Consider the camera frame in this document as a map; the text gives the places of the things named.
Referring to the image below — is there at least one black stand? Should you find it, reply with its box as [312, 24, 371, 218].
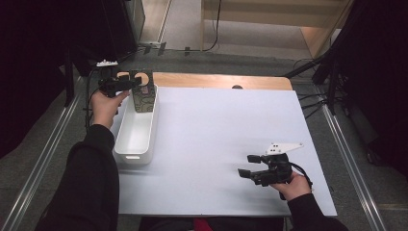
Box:
[326, 56, 341, 116]
[62, 44, 77, 109]

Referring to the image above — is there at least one thin black hanging cable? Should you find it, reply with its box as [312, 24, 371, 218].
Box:
[203, 0, 223, 53]

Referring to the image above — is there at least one metal rail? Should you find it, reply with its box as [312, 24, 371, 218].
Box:
[319, 102, 390, 231]
[0, 76, 86, 231]

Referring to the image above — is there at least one dark curtain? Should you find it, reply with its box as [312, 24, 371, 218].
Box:
[330, 0, 408, 177]
[0, 0, 109, 160]

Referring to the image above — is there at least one patterned dark phone case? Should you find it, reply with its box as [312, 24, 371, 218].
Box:
[129, 69, 157, 114]

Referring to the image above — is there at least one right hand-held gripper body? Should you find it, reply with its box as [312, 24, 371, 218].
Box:
[253, 142, 304, 188]

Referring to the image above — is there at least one white table board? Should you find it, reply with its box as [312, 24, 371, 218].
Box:
[109, 85, 338, 217]

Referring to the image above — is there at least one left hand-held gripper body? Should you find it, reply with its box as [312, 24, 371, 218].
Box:
[95, 59, 129, 99]

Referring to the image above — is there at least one black cabinet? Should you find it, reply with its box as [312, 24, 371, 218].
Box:
[102, 0, 146, 64]

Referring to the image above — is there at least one right hand-held gripper cable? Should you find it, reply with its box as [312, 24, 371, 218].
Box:
[288, 162, 315, 201]

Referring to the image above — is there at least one left hand-held gripper cable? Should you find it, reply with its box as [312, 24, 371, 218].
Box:
[84, 65, 104, 129]

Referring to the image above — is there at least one person's right hand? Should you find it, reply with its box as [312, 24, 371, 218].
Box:
[269, 171, 313, 202]

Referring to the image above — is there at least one white plastic bin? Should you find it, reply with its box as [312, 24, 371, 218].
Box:
[114, 84, 161, 166]

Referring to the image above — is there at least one wooden table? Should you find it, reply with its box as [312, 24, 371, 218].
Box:
[112, 71, 293, 91]

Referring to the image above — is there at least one person's dark and red clothing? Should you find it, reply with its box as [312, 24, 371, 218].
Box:
[139, 216, 285, 231]

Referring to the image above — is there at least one bundle of black cables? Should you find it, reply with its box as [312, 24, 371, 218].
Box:
[296, 90, 330, 120]

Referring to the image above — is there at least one person's left hand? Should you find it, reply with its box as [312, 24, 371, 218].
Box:
[89, 90, 130, 130]

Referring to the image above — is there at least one hand-held gripper cable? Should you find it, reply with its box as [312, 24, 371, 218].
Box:
[288, 162, 315, 201]
[84, 65, 104, 129]

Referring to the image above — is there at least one light wooden shelf unit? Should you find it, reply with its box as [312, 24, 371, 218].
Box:
[200, 0, 354, 60]

